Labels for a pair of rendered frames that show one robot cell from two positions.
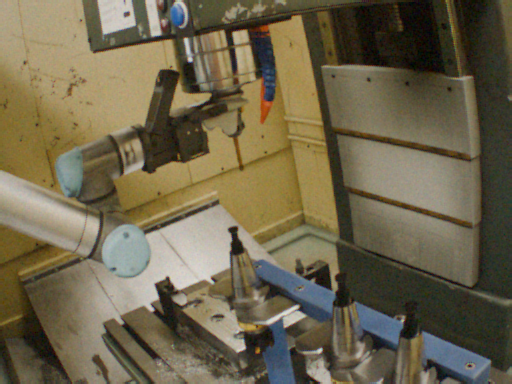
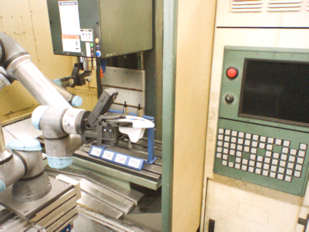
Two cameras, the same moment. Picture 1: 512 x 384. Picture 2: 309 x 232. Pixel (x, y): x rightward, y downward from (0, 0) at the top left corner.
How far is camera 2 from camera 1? 1.22 m
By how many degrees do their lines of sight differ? 29
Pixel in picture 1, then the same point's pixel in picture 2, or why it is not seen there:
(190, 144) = (82, 81)
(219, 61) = (90, 63)
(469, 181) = (142, 96)
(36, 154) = not seen: outside the picture
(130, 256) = (78, 101)
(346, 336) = (126, 112)
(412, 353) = (140, 112)
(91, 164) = (63, 82)
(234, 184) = not seen: hidden behind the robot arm
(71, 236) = (66, 96)
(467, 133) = (142, 84)
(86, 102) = not seen: hidden behind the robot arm
